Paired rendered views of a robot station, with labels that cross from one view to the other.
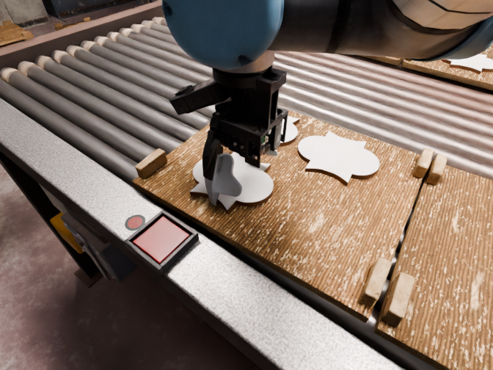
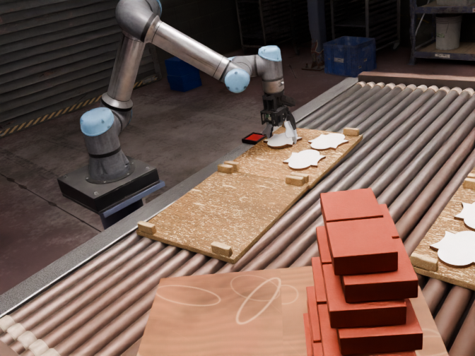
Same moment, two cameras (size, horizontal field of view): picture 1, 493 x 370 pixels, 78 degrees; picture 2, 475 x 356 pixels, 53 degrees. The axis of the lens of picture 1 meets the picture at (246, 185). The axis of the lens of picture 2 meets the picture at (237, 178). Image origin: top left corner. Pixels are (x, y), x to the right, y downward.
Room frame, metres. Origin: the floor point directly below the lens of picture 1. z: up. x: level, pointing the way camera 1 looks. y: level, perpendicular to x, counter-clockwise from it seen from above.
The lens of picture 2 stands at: (0.34, -1.65, 1.64)
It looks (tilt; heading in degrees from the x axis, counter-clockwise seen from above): 26 degrees down; 96
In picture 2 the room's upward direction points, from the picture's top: 9 degrees counter-clockwise
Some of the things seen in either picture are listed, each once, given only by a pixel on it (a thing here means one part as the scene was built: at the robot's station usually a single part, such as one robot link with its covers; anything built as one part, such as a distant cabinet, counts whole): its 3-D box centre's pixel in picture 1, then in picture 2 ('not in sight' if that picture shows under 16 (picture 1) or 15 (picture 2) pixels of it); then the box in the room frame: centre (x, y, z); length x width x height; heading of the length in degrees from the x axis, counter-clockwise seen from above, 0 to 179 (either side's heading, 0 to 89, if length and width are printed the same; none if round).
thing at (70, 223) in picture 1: (109, 237); not in sight; (0.37, 0.29, 0.77); 0.14 x 0.11 x 0.18; 53
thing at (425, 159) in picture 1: (423, 162); (299, 177); (0.40, -0.31, 0.95); 0.06 x 0.02 x 0.03; 146
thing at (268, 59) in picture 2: not in sight; (269, 63); (0.35, 0.00, 1.24); 0.09 x 0.08 x 0.11; 175
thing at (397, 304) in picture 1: (398, 298); (225, 168); (0.16, -0.18, 0.95); 0.06 x 0.02 x 0.03; 147
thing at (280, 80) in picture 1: (246, 110); (274, 107); (0.35, 0.00, 1.08); 0.09 x 0.08 x 0.12; 56
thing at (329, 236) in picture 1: (286, 172); (293, 153); (0.40, -0.07, 0.93); 0.41 x 0.35 x 0.02; 56
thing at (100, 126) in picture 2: not in sight; (100, 129); (-0.28, -0.06, 1.11); 0.13 x 0.12 x 0.14; 85
